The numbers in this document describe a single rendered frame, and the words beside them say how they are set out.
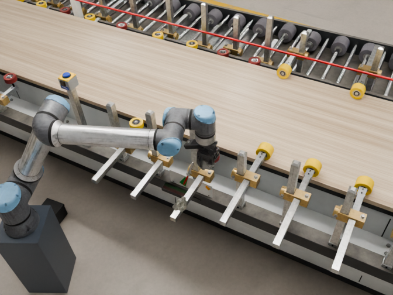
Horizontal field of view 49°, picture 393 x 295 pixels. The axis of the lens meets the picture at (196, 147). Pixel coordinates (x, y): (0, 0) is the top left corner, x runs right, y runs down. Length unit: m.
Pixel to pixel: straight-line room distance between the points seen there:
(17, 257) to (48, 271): 0.20
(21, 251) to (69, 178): 1.07
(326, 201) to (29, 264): 1.69
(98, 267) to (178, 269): 0.53
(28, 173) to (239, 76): 1.37
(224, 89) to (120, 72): 0.69
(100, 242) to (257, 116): 1.40
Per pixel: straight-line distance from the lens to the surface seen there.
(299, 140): 2.35
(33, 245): 2.50
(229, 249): 2.95
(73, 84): 2.37
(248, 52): 3.29
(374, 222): 2.34
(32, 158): 2.27
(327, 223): 2.38
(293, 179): 1.94
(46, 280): 2.84
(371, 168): 2.31
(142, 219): 3.13
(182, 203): 2.09
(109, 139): 1.77
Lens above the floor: 2.55
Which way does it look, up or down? 46 degrees down
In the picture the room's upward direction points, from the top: 4 degrees counter-clockwise
